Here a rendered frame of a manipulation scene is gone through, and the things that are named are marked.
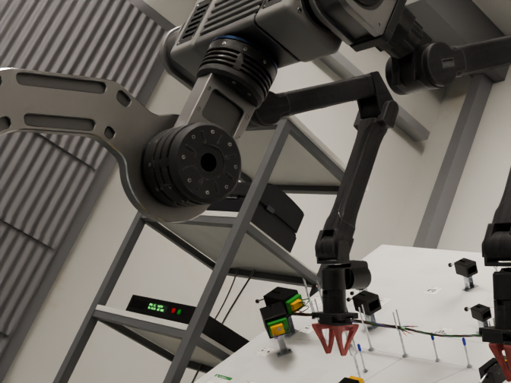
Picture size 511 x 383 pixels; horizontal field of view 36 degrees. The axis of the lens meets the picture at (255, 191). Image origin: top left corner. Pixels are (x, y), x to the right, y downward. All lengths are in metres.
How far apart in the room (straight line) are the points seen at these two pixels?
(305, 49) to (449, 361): 1.09
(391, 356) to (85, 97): 1.24
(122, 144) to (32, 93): 0.18
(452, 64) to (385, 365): 1.06
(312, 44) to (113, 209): 2.87
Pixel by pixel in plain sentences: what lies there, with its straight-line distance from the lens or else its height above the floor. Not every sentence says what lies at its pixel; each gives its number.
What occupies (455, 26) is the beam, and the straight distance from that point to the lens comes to 5.22.
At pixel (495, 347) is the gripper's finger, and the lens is 1.57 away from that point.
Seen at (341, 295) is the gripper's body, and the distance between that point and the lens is 1.90.
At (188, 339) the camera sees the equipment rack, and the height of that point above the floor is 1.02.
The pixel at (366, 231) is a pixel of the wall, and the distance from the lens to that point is 5.15.
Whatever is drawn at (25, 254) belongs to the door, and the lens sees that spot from 3.91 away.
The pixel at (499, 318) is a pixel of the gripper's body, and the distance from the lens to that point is 1.56.
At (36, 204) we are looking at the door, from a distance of 3.93.
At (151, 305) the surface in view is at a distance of 2.70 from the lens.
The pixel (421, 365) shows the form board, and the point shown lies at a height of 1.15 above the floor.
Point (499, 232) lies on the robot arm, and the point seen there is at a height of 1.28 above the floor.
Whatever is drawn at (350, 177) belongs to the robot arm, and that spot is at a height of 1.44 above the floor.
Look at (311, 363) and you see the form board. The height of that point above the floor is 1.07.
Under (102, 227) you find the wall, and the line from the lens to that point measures 4.11.
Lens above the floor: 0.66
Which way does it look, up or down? 20 degrees up
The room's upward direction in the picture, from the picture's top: 24 degrees clockwise
